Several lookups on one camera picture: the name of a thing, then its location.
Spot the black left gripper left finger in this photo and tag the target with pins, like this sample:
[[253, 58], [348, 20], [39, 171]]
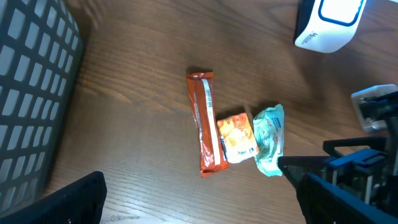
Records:
[[79, 202]]

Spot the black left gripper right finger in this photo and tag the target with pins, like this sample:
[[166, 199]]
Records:
[[321, 201]]

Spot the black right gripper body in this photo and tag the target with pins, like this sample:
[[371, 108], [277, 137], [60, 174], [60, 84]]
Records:
[[367, 167]]

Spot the teal wrapper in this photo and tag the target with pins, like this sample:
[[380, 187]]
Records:
[[269, 135]]

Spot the orange snack packet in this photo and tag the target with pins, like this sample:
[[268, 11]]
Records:
[[237, 138]]

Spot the red snack bar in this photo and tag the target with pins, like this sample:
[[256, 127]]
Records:
[[201, 96]]

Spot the grey plastic basket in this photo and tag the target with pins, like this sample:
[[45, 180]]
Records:
[[41, 51]]

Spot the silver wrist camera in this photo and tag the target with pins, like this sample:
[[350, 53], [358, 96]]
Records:
[[374, 105]]

